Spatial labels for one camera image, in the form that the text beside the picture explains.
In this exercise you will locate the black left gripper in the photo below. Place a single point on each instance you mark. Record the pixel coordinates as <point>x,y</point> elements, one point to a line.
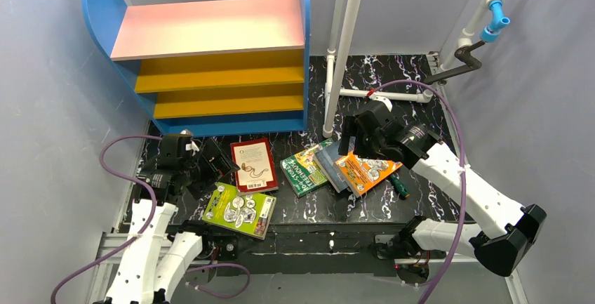
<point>212,168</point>

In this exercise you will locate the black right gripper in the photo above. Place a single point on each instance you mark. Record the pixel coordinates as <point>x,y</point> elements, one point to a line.
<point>361,135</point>

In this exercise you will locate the red hardcover book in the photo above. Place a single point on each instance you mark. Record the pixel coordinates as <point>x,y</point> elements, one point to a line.
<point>256,172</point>

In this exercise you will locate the lime green treehouse book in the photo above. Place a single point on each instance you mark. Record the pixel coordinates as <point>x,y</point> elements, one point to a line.
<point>248,214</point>

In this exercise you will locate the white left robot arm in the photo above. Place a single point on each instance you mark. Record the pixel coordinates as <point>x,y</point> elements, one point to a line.
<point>154,261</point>

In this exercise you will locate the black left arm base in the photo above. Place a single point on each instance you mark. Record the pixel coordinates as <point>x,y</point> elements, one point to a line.
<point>218,244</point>

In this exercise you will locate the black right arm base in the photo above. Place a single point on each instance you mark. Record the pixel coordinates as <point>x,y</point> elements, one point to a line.
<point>402,245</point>

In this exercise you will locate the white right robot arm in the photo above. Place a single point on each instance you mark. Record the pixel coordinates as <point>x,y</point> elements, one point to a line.
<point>503,230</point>

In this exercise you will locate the grey blue book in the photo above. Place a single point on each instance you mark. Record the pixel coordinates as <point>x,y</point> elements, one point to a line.
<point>325,158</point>

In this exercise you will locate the orange cartoon book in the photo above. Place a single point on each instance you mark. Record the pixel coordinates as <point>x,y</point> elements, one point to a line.
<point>362,175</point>

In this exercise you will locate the dark green storey treehouse book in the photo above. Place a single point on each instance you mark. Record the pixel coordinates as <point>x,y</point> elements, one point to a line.
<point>303,173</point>

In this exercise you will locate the blue pink yellow bookshelf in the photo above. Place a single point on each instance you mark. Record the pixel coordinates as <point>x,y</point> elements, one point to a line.
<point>214,68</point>

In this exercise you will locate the blue pipe fitting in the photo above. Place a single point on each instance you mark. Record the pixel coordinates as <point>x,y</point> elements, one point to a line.
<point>498,22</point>

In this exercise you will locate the green handled screwdriver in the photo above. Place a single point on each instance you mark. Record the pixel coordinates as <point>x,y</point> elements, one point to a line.
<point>399,187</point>

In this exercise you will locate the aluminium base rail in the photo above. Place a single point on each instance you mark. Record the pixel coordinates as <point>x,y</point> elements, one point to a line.
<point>301,249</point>

